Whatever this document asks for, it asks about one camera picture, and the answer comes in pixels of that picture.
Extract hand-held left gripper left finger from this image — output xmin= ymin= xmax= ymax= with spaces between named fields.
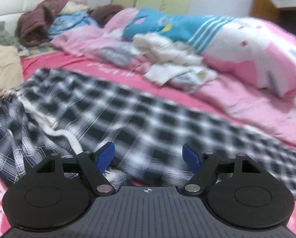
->
xmin=36 ymin=142 xmax=116 ymax=196

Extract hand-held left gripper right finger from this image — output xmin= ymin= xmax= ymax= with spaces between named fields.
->
xmin=181 ymin=143 xmax=263 ymax=196

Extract black white plaid pants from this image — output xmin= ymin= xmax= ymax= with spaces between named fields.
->
xmin=0 ymin=67 xmax=296 ymax=200

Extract white crumpled garment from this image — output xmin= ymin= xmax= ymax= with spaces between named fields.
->
xmin=133 ymin=33 xmax=218 ymax=91

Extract pink floral bed blanket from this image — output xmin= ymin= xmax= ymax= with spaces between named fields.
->
xmin=0 ymin=51 xmax=296 ymax=238

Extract pink cartoon print quilt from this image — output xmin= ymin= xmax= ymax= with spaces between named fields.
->
xmin=50 ymin=7 xmax=296 ymax=147

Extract beige folded garment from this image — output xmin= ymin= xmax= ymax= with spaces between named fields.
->
xmin=0 ymin=33 xmax=24 ymax=98

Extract light blue printed garment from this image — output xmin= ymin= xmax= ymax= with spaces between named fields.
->
xmin=46 ymin=12 xmax=99 ymax=40

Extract brown plush garment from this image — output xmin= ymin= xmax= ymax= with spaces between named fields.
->
xmin=90 ymin=4 xmax=125 ymax=26
xmin=15 ymin=0 xmax=74 ymax=47

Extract cream crumpled garment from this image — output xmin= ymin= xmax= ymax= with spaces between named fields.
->
xmin=61 ymin=0 xmax=90 ymax=14

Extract wooden door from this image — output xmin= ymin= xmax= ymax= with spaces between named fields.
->
xmin=250 ymin=0 xmax=296 ymax=40

